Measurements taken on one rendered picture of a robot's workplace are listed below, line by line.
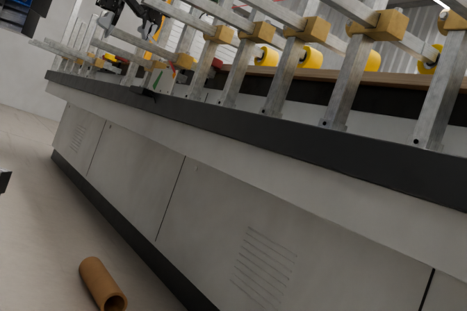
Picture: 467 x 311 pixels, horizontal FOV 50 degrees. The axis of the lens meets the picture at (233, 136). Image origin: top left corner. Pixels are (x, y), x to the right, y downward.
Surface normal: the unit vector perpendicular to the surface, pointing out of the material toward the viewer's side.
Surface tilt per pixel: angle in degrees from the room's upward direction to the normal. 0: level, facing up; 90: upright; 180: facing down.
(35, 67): 90
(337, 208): 90
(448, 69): 90
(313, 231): 90
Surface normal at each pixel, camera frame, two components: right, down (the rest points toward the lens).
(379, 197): -0.81, -0.30
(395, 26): 0.48, 0.14
